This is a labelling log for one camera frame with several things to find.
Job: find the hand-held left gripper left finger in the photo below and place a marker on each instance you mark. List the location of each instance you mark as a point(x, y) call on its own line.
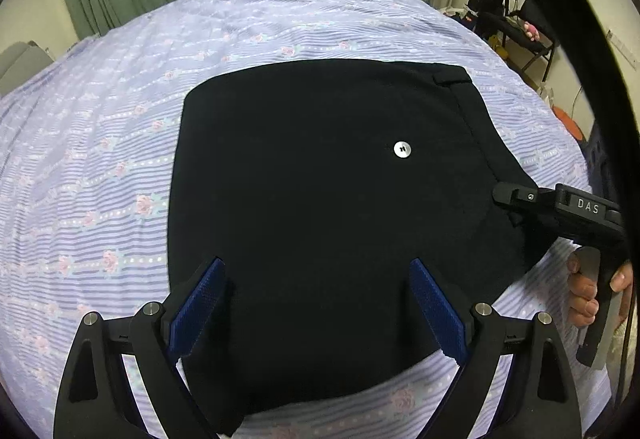
point(197, 309)

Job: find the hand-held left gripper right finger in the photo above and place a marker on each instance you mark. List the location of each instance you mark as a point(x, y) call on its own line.
point(440, 314)

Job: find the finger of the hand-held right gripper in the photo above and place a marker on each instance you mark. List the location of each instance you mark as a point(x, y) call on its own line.
point(520, 196)

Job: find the black pants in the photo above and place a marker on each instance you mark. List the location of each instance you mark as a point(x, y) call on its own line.
point(300, 169)

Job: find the person's right hand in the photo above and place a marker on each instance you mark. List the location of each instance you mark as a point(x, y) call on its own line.
point(582, 299)

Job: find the orange stool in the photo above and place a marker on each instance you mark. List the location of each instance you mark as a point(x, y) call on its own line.
point(569, 124)

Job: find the black desk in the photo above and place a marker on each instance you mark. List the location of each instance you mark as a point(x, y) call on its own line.
point(510, 31)

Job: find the pink plush toy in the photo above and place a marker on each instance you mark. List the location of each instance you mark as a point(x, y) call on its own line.
point(530, 30)

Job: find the bed with purple floral bedspread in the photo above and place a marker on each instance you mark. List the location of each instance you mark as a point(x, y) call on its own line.
point(100, 144)

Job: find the grey cabinet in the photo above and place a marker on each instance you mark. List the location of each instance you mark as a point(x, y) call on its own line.
point(22, 64)

